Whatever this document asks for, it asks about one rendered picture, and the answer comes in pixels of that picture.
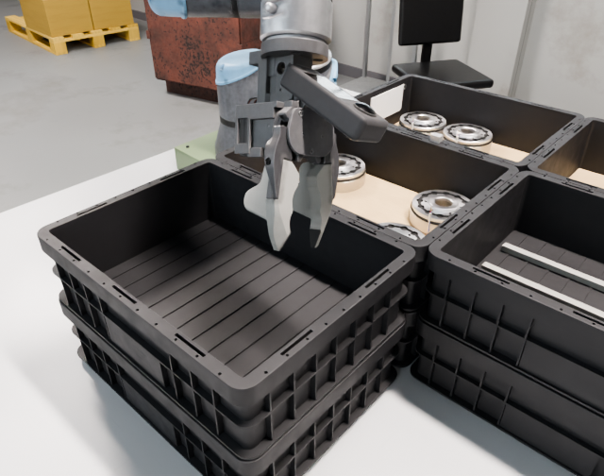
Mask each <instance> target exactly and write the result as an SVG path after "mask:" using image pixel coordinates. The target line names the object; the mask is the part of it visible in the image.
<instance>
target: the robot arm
mask: <svg viewBox="0 0 604 476"><path fill-rule="evenodd" d="M148 3H149V6H150V8H151V9H152V10H153V11H154V12H155V13H156V14H158V15H159V16H168V17H181V18H182V19H187V17H214V18H260V40H261V41H262V43H261V48H260V50H259V49H244V50H239V51H235V52H232V53H229V54H227V55H225V56H223V57H221V58H220V59H219V60H218V62H217V64H216V79H215V83H216V84H217V93H218V104H219V114H220V126H219V129H218V133H217V138H216V141H215V154H216V155H217V154H218V153H220V152H222V151H224V150H227V149H229V148H231V147H233V146H235V152H234V154H240V155H241V156H245V157H248V158H264V163H265V166H264V169H263V173H262V178H261V181H260V183H259V184H258V185H257V186H255V187H253V188H252V189H250V190H248V191H247V192H246V194H245V196H244V200H243V204H244V206H245V208H246V209H247V210H248V211H250V212H252V213H254V214H256V215H258V216H260V217H262V218H264V219H266V220H267V226H268V232H269V237H270V240H271V243H272V246H273V249H274V250H277V251H280V250H281V249H282V248H283V246H284V244H285V243H286V241H287V239H288V238H289V236H290V234H291V232H290V219H291V215H292V213H293V211H295V212H297V213H301V214H303V215H305V216H307V217H308V218H310V220H311V221H310V247H313V248H315V247H318V245H319V243H320V240H321V237H322V235H323V232H324V229H325V227H326V224H327V220H328V218H329V215H330V211H331V207H332V201H333V199H334V198H335V195H336V188H337V182H338V176H339V153H338V148H337V144H336V134H334V127H336V128H337V129H338V130H339V131H341V132H342V133H343V134H344V136H345V137H346V138H348V139H350V140H352V141H357V142H368V143H378V142H379V141H380V140H381V138H382V136H383V134H384V133H385V131H386V129H387V127H388V122H387V121H386V120H385V119H384V118H382V117H381V116H379V115H378V114H377V113H376V112H375V111H374V109H373V108H372V107H371V106H369V105H367V104H365V103H361V102H360V101H359V100H357V99H356V98H355V97H353V96H352V95H350V94H349V93H347V92H346V91H344V90H343V89H342V88H340V87H339V86H337V85H336V82H337V76H338V62H337V60H335V59H332V58H331V52H330V50H329V49H328V46H329V45H330V43H331V34H332V13H333V4H332V0H148ZM333 126H334V127H333ZM302 159H307V161H308V162H303V163H302V164H301V166H300V168H299V174H298V172H297V170H296V168H295V167H294V164H293V163H292V162H301V160H302ZM298 181H299V184H298Z"/></svg>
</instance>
